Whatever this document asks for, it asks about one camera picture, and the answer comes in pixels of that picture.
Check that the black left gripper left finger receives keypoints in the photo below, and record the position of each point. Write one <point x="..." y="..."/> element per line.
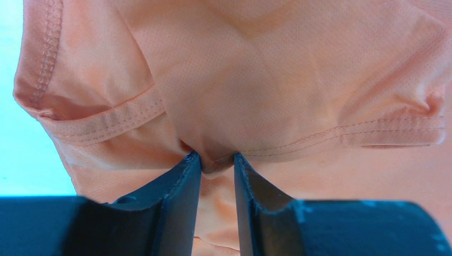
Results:
<point x="160" y="217"/>

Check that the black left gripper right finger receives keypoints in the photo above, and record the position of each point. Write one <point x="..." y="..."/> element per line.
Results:
<point x="265" y="214"/>

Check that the orange t-shirt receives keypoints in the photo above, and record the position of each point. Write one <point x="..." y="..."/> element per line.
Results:
<point x="326" y="99"/>

